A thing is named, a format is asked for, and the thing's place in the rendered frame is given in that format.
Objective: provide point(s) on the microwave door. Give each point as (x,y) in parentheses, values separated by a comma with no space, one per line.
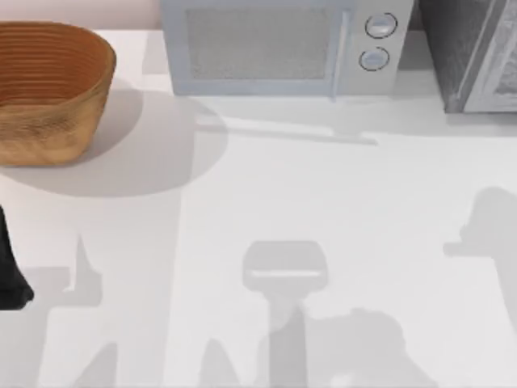
(258,44)

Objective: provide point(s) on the round microwave knob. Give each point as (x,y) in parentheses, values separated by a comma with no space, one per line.
(380,25)
(373,59)

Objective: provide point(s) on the pale microwave oven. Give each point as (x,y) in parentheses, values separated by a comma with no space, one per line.
(398,44)

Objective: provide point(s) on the brown woven basket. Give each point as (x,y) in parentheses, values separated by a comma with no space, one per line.
(48,101)

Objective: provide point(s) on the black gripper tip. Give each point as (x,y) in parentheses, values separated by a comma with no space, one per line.
(10,279)

